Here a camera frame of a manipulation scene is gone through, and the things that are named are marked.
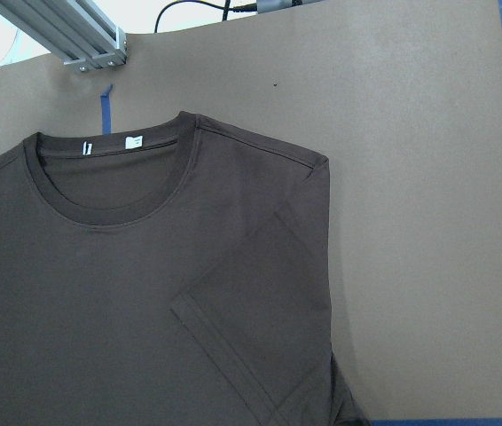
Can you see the dark brown t-shirt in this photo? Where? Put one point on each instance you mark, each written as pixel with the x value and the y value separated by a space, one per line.
pixel 173 275

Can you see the aluminium frame post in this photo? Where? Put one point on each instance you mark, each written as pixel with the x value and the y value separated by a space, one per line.
pixel 77 32

